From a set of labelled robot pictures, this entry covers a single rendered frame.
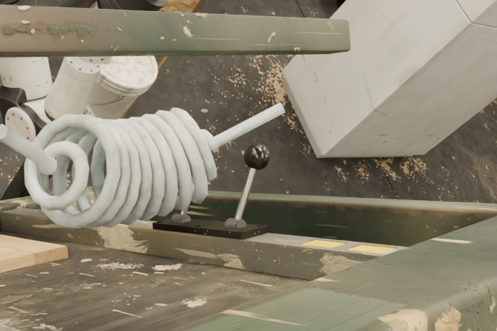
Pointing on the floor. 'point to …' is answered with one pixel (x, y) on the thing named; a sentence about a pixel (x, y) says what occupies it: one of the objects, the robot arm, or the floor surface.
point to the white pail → (122, 84)
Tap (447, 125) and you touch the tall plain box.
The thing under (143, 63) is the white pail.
